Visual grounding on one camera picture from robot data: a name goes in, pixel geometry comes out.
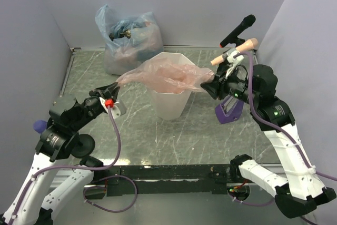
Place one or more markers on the purple box stand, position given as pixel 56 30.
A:
pixel 229 110

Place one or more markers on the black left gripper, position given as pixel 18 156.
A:
pixel 103 94

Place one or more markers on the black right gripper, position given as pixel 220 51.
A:
pixel 220 81

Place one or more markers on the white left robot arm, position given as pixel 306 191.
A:
pixel 62 164

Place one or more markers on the black microphone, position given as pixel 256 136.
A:
pixel 233 37

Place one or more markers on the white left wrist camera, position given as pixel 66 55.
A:
pixel 116 108

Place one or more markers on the pink plastic trash bag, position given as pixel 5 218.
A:
pixel 163 76

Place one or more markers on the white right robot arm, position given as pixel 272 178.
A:
pixel 300 191

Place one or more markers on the purple microphone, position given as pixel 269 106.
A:
pixel 40 126

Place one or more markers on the large blue plastic bag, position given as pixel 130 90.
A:
pixel 123 54

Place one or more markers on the crumpled blue plastic bag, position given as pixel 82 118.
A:
pixel 123 28

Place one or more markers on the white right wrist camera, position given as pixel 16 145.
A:
pixel 231 60

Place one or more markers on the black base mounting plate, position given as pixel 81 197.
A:
pixel 162 179

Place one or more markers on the white plastic trash bin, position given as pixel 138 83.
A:
pixel 170 106

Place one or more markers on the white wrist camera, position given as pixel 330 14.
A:
pixel 231 60
pixel 116 108

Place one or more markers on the beige microphone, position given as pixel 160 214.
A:
pixel 246 46

